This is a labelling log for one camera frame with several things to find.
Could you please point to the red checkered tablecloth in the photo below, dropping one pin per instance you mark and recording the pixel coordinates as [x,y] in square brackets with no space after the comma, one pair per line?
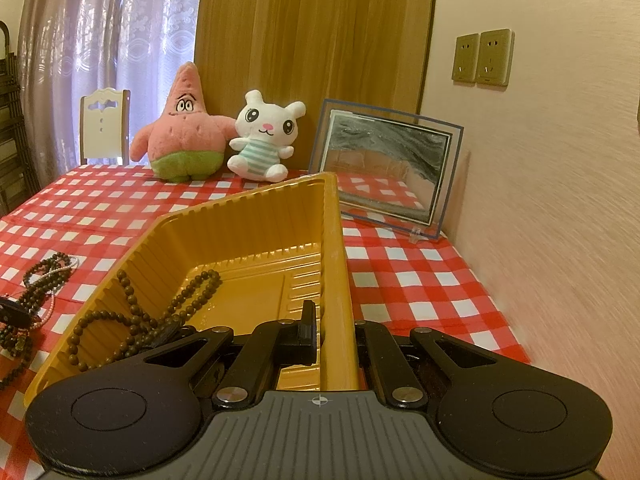
[415,290]

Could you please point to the beige wall socket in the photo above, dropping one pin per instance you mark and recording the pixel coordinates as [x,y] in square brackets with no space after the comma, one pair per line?
[466,57]
[495,57]

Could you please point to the dark folding rack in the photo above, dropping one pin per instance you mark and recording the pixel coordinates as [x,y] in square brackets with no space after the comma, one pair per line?
[12,125]

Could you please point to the sheer lace curtain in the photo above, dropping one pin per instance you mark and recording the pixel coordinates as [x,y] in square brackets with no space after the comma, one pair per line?
[125,35]

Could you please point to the yellow plastic tray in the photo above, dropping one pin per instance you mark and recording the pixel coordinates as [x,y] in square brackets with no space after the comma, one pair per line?
[250,240]

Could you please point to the white wooden chair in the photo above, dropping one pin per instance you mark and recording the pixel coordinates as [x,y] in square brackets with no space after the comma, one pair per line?
[102,130]

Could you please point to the white bunny plush toy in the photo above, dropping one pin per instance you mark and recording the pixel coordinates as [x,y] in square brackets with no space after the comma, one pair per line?
[265,130]

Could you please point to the wooden door panel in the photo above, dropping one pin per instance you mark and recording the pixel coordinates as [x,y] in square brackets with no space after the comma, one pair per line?
[310,25]

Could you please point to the sand art picture frame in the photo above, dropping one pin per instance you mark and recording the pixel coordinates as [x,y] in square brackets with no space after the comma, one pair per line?
[385,160]

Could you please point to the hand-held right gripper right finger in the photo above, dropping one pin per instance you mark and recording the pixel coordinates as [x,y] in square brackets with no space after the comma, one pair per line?
[375,355]

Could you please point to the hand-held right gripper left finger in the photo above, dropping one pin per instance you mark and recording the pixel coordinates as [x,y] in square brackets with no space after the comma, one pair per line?
[310,332]

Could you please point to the pink starfish plush toy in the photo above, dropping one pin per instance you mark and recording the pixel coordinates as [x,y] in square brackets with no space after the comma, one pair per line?
[185,135]

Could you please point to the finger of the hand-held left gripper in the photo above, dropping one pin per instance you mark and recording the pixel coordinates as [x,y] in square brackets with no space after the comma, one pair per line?
[14,312]

